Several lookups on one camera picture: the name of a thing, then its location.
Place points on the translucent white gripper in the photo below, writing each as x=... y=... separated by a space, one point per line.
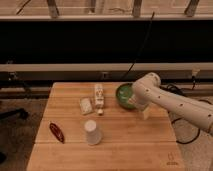
x=145 y=113

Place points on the green ceramic bowl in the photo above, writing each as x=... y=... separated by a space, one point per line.
x=123 y=94

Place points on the white upside-down paper cup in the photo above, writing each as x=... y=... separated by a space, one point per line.
x=92 y=132

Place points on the dark red chili pepper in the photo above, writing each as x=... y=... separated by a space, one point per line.
x=56 y=131

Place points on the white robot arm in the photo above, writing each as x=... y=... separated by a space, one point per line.
x=147 y=90

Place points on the white rectangular box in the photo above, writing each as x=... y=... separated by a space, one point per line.
x=99 y=95

